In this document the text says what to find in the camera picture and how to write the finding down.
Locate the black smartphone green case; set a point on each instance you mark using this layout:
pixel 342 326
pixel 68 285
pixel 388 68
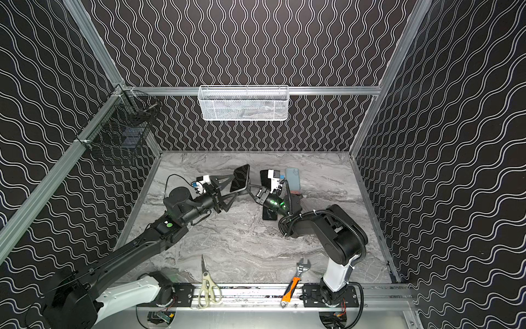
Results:
pixel 265 180

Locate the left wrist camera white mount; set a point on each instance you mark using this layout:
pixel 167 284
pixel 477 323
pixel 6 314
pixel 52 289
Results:
pixel 201 184

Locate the phone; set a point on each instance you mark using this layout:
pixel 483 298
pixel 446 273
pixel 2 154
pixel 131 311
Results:
pixel 269 215

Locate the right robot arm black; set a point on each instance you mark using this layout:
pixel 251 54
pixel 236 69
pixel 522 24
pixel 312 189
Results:
pixel 341 237

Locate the beige handled scissors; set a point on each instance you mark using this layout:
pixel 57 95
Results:
pixel 209 293

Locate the black wire basket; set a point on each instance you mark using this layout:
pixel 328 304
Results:
pixel 122 136

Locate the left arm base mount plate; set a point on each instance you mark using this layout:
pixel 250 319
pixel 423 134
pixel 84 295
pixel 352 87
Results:
pixel 175 295

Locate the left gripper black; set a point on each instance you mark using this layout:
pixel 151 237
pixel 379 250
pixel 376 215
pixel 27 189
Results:
pixel 218 196

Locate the white wire mesh basket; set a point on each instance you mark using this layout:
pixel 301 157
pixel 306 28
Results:
pixel 244 102

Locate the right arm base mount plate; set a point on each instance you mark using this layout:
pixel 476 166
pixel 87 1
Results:
pixel 317 296

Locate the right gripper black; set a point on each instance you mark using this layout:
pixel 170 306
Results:
pixel 262 195

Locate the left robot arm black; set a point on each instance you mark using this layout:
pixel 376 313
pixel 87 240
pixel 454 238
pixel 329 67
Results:
pixel 82 298

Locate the light blue phone case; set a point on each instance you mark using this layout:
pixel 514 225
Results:
pixel 293 178

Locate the orange handled adjustable wrench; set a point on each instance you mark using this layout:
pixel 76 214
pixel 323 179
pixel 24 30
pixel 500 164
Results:
pixel 302 266

